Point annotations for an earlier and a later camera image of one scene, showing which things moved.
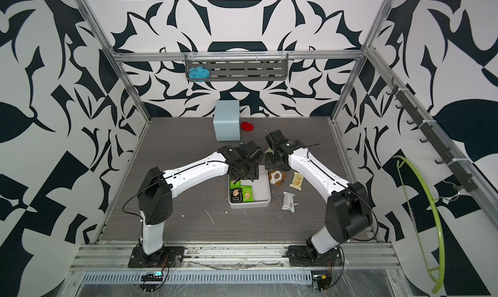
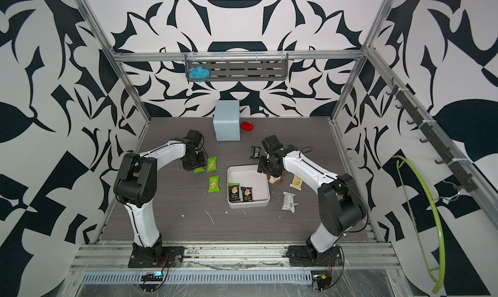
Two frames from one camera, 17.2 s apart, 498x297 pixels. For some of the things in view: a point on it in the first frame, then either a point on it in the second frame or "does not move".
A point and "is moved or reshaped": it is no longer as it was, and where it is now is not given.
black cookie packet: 236,195 does not move
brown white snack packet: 276,177 does not move
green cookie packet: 237,184 is moved or reshaped
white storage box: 262,190 does not move
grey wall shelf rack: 231,67 does not move
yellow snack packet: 297,181 does not move
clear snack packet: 288,201 does not move
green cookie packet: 247,194 → 214,183
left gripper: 253,172 → 201,163
